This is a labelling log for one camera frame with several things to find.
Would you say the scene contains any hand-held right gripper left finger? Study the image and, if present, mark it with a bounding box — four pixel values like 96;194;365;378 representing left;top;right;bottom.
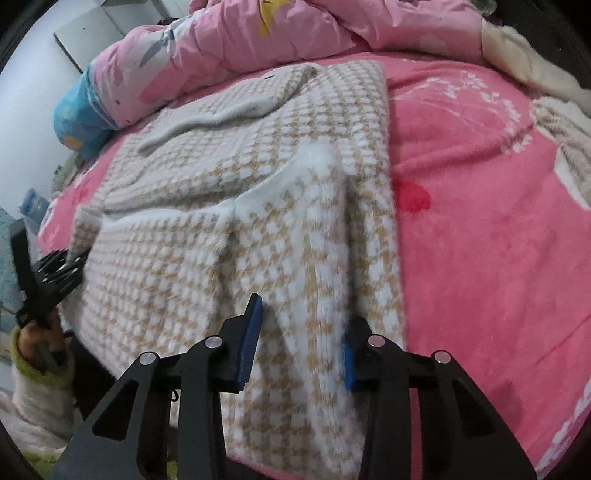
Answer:
53;293;264;480

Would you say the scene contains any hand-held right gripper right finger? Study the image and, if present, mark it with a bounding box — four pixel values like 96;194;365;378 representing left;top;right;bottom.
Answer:
342;316;539;480

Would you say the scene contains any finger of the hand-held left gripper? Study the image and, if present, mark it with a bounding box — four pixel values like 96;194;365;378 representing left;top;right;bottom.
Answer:
32;250;88;296

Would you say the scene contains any beige houndstooth knit coat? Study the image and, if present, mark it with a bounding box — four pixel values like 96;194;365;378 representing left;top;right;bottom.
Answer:
65;62;407;476

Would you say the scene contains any person's left hand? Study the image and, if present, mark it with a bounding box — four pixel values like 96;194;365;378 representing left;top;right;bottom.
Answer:
16;314;68;370

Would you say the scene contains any teal cloth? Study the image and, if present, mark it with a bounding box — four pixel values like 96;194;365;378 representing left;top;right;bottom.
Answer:
0;205;28;319

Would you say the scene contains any greenish printed cloth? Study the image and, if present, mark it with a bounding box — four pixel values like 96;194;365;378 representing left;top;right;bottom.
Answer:
51;154;88;193

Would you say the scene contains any pink patterned duvet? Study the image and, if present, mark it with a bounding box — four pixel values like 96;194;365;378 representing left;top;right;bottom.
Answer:
53;21;259;162

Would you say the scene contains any pink floral blanket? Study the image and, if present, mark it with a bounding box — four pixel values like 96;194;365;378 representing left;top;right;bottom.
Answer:
37;51;591;476

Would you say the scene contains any white wardrobe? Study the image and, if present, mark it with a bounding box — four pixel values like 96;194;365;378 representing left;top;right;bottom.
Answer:
53;0;195;72

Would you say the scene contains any pink printed quilt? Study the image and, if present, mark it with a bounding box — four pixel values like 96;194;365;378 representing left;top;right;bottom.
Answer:
189;0;490;70

